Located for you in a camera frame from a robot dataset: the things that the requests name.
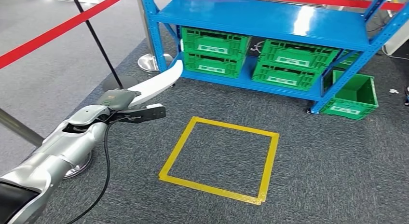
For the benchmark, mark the open empty green crate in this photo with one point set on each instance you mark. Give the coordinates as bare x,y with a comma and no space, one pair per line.
354,98

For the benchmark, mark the blue metal shelf rack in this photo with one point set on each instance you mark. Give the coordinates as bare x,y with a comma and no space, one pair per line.
255,21

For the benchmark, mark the chrome round stool base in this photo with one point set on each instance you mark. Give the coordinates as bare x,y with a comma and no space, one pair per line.
406,94

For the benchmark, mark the chrome stanchion post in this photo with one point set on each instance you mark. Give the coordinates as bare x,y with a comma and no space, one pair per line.
19,128
150,61

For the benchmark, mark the white paper scrap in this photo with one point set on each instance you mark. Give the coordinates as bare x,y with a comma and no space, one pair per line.
394,91

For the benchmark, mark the white cabinet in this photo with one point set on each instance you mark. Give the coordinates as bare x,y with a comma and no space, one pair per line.
399,40

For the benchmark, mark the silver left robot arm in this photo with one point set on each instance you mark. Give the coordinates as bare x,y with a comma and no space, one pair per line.
64,145

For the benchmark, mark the green plastic crate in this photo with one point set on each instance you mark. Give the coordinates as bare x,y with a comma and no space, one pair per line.
284,77
214,42
297,54
211,65
348,61

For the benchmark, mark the white curved plastic part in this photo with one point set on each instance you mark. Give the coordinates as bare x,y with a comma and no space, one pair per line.
156,83

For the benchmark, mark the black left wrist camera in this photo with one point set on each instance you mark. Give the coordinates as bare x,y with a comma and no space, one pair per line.
150,113

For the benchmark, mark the yellow tape floor square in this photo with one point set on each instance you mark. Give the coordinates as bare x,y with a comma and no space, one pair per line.
172,158

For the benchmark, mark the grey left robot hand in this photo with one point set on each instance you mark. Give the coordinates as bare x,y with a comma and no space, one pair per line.
116,99

